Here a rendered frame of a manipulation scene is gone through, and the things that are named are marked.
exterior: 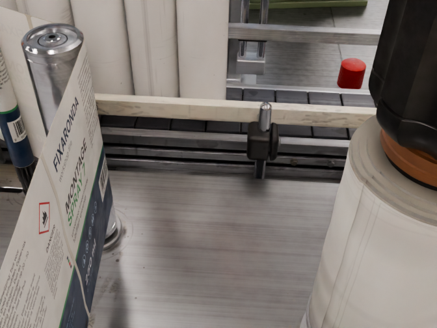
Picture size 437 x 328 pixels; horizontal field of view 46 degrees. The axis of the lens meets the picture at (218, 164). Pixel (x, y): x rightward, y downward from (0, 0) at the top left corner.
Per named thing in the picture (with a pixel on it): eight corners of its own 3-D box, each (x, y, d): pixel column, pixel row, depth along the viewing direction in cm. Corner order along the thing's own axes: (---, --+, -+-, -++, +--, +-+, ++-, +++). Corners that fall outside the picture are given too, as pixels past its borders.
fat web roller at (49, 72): (62, 251, 43) (1, 53, 30) (77, 211, 46) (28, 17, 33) (116, 254, 42) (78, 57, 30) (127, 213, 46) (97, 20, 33)
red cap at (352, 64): (352, 94, 69) (356, 73, 67) (331, 83, 71) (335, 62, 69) (366, 84, 71) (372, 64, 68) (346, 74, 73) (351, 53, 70)
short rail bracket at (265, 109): (242, 204, 54) (249, 112, 46) (243, 183, 56) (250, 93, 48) (273, 205, 54) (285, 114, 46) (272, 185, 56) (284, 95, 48)
